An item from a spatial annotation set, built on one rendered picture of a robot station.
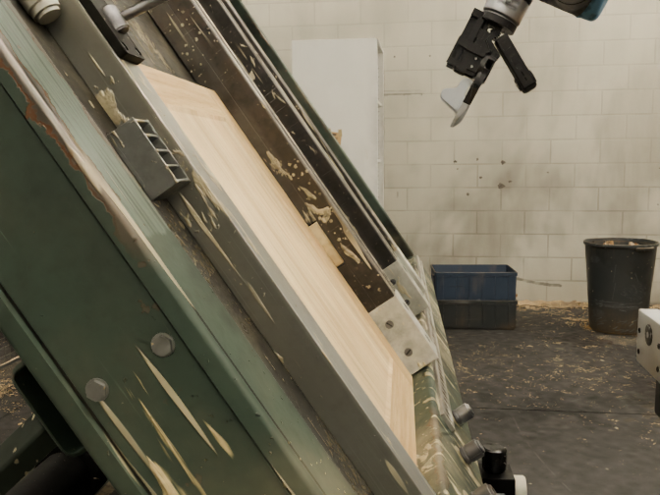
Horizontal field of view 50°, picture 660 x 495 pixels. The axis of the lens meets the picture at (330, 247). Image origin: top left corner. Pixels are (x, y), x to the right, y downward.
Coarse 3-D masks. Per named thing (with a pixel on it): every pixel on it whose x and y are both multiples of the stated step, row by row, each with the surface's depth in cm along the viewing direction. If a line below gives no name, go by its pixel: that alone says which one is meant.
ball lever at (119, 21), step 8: (144, 0) 70; (152, 0) 70; (160, 0) 70; (168, 0) 71; (104, 8) 67; (112, 8) 68; (128, 8) 69; (136, 8) 69; (144, 8) 69; (112, 16) 68; (120, 16) 68; (128, 16) 69; (136, 16) 69; (112, 24) 68; (120, 24) 68; (128, 24) 68; (120, 32) 68
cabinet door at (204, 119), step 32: (160, 96) 81; (192, 96) 97; (192, 128) 87; (224, 128) 105; (224, 160) 92; (256, 160) 110; (256, 192) 97; (256, 224) 86; (288, 224) 104; (288, 256) 91; (320, 256) 110; (320, 288) 97; (320, 320) 86; (352, 320) 103; (352, 352) 90; (384, 352) 110; (384, 384) 96; (384, 416) 85
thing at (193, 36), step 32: (192, 0) 114; (192, 32) 114; (192, 64) 115; (224, 64) 114; (224, 96) 115; (256, 96) 114; (256, 128) 115; (288, 160) 115; (288, 192) 116; (320, 192) 115; (320, 224) 116; (352, 256) 116; (352, 288) 117; (384, 288) 116; (384, 320) 117; (416, 320) 121; (416, 352) 117
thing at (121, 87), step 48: (96, 48) 67; (96, 96) 67; (144, 96) 67; (192, 144) 72; (192, 192) 67; (240, 240) 67; (240, 288) 68; (288, 288) 71; (288, 336) 68; (336, 384) 68; (336, 432) 69; (384, 432) 70; (384, 480) 69
